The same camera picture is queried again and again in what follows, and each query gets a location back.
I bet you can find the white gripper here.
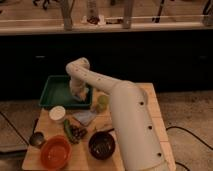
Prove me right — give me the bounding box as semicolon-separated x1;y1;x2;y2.
69;79;89;101

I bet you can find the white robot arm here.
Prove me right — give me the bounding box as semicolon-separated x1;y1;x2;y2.
66;57;170;171

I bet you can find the green plastic tray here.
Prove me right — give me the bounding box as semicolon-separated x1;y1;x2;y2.
39;75;93;109

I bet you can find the green cup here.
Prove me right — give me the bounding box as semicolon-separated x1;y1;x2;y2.
95;95;109;113

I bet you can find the grey blue cloth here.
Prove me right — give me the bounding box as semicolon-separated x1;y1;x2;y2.
73;110;96;126

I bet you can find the white small bowl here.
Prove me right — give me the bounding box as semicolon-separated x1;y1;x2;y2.
49;106;66;123

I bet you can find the green cucumber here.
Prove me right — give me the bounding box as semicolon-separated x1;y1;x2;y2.
63;119;79;144

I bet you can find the dark grape bunch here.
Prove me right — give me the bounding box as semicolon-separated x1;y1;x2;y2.
71;126;87;139

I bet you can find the dark purple bowl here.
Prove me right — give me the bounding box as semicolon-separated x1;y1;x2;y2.
88;131;116;160

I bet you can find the orange plastic bowl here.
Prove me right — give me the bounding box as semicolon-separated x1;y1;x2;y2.
40;135;71;171

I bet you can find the black handled knife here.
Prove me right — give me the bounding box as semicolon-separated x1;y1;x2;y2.
94;125;114;133

